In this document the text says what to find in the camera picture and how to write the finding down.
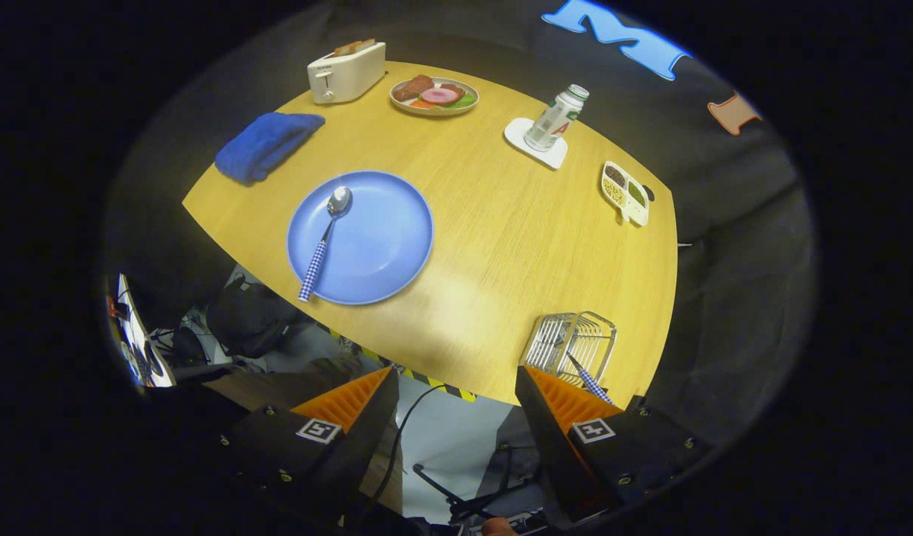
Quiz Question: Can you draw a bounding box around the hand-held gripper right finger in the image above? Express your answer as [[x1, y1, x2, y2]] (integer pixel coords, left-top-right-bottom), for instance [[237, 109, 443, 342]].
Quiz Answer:
[[515, 365, 714, 526]]

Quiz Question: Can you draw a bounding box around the spoon with blue checked handle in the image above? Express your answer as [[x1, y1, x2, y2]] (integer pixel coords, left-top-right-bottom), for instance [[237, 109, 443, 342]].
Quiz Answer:
[[297, 185, 353, 303]]

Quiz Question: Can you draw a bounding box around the brown meat slice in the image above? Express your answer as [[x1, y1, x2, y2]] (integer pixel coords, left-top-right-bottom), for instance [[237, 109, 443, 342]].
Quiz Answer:
[[394, 74, 435, 103]]

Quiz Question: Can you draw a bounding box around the white green drink bottle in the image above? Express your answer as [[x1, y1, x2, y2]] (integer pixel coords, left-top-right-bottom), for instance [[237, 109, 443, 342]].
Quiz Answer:
[[524, 84, 591, 153]]

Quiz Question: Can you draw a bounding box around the metal wire cutlery rack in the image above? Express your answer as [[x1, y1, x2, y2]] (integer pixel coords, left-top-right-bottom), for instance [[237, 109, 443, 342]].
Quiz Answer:
[[520, 310, 618, 392]]

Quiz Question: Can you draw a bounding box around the black bag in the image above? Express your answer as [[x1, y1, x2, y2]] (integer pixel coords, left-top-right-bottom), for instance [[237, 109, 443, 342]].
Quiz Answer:
[[206, 279, 308, 358]]

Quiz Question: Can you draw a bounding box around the blue folded towel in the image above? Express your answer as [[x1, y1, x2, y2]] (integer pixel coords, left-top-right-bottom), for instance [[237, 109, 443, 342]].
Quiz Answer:
[[214, 112, 326, 185]]

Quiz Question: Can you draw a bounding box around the blue round plate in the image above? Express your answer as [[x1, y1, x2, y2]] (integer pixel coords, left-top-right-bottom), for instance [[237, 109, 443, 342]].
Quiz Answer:
[[286, 170, 435, 306]]

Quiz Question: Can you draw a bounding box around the white toaster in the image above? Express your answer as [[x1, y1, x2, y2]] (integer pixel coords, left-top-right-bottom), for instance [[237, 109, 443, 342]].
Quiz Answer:
[[307, 42, 387, 105]]

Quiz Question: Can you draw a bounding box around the fork with blue checked handle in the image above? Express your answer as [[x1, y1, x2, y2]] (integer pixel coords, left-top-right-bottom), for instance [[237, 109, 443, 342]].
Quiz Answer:
[[564, 351, 615, 406]]

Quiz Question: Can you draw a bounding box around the white coaster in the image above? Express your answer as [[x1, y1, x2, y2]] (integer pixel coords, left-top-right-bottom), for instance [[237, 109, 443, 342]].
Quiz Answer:
[[503, 117, 569, 170]]

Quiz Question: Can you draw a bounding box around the white divided snack dish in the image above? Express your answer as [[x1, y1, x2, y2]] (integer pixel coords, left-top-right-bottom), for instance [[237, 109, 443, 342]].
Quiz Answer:
[[600, 161, 651, 227]]

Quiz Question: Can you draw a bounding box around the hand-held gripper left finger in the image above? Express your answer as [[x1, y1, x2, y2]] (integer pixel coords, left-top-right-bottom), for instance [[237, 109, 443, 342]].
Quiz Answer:
[[211, 365, 401, 522]]

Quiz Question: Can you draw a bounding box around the beige plate with food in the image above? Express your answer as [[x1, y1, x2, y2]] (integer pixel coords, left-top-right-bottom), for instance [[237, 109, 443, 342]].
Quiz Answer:
[[389, 74, 480, 118]]

